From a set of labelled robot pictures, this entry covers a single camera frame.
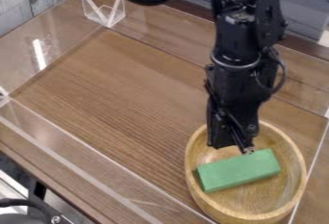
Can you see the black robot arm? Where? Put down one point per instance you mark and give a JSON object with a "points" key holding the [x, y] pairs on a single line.
{"points": [[249, 27]]}

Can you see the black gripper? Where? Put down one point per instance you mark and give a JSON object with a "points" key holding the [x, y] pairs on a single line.
{"points": [[237, 88]]}

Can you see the clear acrylic corner bracket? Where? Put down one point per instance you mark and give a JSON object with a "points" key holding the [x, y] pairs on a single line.
{"points": [[105, 15]]}

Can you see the green rectangular block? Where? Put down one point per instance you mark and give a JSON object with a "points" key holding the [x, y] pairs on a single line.
{"points": [[239, 170]]}

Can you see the brown wooden bowl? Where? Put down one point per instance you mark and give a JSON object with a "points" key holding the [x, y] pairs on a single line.
{"points": [[247, 188]]}

